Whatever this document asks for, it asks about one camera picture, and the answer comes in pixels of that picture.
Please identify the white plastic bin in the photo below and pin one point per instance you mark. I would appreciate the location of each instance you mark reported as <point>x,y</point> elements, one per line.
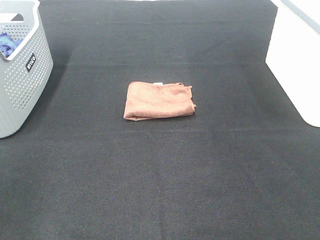
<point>293,55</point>

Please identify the grey perforated laundry basket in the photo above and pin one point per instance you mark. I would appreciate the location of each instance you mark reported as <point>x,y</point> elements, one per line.
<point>25,73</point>

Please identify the brown microfiber towel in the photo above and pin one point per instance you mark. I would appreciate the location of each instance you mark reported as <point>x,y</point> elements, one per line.
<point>147,101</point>

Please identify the blue towel in basket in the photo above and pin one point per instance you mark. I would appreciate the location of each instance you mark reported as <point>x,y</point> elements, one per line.
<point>8,45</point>

